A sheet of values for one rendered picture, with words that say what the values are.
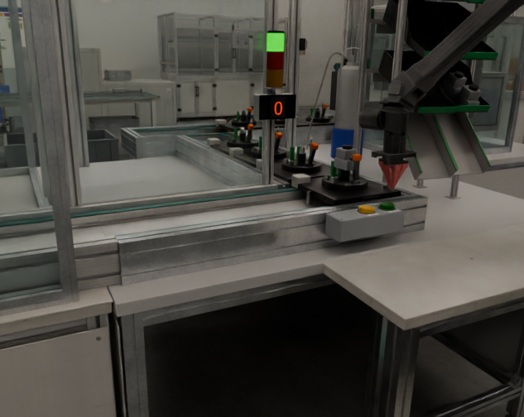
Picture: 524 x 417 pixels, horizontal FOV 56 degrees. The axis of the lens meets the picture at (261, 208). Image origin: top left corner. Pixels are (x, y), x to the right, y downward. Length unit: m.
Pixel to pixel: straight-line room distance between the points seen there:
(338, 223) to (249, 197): 0.34
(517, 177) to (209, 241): 2.11
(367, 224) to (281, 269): 0.26
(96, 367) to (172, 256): 0.28
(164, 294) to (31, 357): 0.28
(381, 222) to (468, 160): 0.55
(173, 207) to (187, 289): 0.36
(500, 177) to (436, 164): 1.21
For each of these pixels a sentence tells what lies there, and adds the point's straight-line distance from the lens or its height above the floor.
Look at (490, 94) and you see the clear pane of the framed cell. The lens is 2.87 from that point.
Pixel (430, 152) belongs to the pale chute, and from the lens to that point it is 1.71.
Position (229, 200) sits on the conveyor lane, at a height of 0.94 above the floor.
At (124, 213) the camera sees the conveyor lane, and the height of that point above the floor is 0.94.
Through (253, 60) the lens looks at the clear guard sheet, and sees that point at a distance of 1.50.
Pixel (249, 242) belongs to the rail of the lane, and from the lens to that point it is 1.22.
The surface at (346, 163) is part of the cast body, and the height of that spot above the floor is 1.05.
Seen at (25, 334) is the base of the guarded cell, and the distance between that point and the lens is 1.11.
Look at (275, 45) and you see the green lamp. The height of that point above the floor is 1.38.
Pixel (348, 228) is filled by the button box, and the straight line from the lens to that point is 1.28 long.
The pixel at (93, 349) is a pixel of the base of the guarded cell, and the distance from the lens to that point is 1.14.
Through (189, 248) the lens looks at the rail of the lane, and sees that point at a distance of 1.16.
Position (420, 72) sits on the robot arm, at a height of 1.32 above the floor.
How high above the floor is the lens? 1.36
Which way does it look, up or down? 17 degrees down
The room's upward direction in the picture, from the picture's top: 1 degrees clockwise
